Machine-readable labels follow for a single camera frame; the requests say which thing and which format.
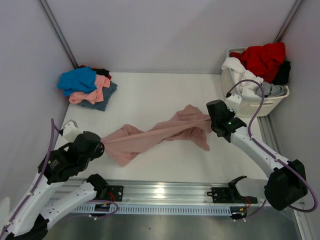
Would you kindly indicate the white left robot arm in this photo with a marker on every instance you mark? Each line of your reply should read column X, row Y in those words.
column 35, row 215

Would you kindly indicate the black t-shirt in basket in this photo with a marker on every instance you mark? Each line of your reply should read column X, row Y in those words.
column 282, row 76

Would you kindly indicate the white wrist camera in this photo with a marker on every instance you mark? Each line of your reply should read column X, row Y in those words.
column 70, row 131
column 233, row 102

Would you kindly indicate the right aluminium frame post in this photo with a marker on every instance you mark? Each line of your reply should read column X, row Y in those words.
column 289, row 19

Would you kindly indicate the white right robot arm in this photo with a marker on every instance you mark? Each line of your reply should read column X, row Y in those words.
column 285, row 183

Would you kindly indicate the red t-shirt in basket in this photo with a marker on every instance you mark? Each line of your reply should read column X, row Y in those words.
column 263, row 61

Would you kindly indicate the aluminium frame post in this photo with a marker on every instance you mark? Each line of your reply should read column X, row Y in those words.
column 289, row 19
column 49, row 14

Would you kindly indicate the right side aluminium rail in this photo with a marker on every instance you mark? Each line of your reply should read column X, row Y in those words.
column 268, row 133

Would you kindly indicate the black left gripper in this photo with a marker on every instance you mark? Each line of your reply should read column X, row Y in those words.
column 97, row 152

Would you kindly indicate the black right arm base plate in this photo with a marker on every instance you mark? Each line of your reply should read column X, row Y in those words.
column 227, row 195

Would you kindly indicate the grey t-shirt in basket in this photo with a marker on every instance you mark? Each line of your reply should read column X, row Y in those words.
column 271, row 90

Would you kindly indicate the white t-shirt in basket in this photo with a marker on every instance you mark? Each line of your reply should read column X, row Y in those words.
column 239, row 73

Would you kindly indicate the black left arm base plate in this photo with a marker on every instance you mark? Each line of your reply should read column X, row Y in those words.
column 114, row 193

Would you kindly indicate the slate blue t-shirt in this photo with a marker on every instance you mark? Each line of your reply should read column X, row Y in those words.
column 102, row 105

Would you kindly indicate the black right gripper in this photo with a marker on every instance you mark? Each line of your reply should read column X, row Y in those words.
column 231, row 112

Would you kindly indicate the white perforated laundry basket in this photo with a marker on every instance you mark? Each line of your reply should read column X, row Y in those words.
column 249, row 105

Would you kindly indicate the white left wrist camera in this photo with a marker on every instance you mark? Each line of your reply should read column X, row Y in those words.
column 70, row 131

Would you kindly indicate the white slotted cable duct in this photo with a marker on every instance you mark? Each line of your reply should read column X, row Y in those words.
column 143, row 209

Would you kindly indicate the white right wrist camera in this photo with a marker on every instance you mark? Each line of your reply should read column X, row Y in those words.
column 233, row 102

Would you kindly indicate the aluminium mounting rail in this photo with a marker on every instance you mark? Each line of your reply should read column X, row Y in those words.
column 137, row 192

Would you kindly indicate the dusty pink graphic t-shirt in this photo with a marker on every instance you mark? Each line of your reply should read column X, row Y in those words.
column 189, row 124

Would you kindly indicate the salmon pink t-shirt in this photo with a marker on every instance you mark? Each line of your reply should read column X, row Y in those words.
column 94, row 96

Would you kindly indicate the black folded t-shirt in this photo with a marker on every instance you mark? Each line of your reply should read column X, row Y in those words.
column 102, row 72

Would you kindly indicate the left aluminium frame post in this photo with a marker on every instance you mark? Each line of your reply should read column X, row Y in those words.
column 49, row 14

